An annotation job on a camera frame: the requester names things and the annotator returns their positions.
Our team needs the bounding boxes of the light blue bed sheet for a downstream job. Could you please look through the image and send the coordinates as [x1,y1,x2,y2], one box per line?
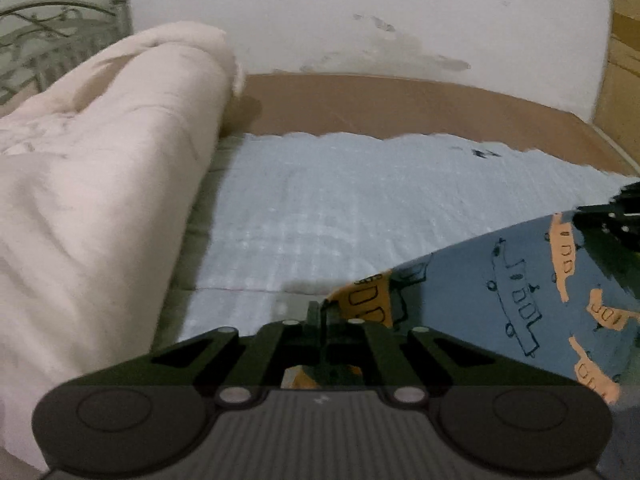
[154,133,632,348]

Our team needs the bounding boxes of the blue orange patterned pants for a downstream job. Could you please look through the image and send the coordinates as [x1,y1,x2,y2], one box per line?
[285,211,640,480]

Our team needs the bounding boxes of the brown wooden bed frame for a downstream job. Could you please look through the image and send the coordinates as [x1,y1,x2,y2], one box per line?
[222,73,639,176]

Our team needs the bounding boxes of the grey metal headboard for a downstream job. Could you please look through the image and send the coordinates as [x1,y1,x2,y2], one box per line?
[1,0,132,105]

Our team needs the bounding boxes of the pink rolled comforter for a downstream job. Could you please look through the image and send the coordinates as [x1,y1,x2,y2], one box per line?
[1,22,243,479]

